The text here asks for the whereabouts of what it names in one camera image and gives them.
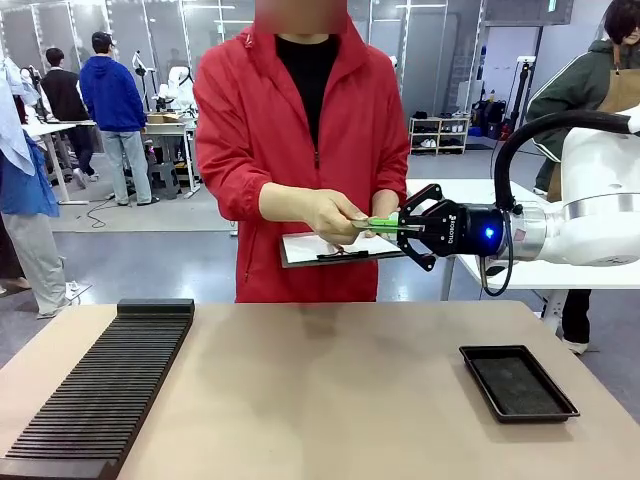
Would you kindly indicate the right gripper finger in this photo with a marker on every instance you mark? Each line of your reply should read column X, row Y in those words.
column 415, row 250
column 420, row 200

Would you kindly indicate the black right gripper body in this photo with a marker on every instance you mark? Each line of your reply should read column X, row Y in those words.
column 465, row 230

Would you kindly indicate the green marker pen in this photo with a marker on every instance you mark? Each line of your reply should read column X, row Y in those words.
column 361, row 224

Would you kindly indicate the black clipboard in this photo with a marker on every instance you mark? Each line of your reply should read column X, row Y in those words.
column 345, row 259

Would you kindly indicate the person's left forearm red sleeve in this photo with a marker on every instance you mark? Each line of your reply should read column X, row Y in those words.
column 392, row 175

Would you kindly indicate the person's right forearm red sleeve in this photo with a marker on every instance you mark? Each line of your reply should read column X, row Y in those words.
column 240, row 185

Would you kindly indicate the black slotted PCB rack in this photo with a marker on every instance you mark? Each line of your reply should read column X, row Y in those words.
column 100, row 390

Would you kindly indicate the person's left hand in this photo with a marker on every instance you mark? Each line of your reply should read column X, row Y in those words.
column 387, row 202

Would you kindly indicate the person's right hand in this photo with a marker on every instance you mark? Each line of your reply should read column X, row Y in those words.
column 330, row 215

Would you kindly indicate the white shoe shelf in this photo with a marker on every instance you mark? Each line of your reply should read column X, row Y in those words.
column 440, row 135

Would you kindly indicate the white paper sheet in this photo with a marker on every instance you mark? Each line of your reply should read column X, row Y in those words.
column 310, row 247

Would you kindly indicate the black luggage pile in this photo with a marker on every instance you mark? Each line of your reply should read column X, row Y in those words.
column 490, row 120

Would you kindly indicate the black stand with white top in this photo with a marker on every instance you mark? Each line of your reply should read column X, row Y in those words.
column 524, row 90

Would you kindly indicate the person in red jacket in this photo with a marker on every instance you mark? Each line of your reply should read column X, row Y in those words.
column 280, row 125

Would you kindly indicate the black shallow tray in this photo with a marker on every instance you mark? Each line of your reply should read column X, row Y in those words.
column 517, row 382

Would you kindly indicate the person in brown apron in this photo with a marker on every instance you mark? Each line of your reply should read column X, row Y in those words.
column 580, row 85

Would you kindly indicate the black step stool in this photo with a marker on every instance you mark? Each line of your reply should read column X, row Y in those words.
column 164, row 180

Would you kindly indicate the grey workbench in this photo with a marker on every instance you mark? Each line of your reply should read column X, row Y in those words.
column 170, row 127

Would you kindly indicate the cardboard box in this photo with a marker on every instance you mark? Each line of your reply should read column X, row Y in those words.
column 165, row 118

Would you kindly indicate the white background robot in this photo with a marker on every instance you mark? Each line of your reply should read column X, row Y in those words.
column 175, row 87

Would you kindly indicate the person in blue hoodie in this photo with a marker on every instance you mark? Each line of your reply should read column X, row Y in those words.
column 112, row 100

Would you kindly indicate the person in black vest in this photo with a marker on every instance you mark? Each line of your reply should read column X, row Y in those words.
column 62, row 95

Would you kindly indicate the white standing desk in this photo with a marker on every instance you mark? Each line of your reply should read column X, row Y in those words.
column 52, row 130

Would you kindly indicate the person in light blue shirt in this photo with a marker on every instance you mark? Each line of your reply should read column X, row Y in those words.
column 25, row 200

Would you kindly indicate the dark wall monitor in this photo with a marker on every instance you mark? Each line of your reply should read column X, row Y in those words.
column 527, row 11

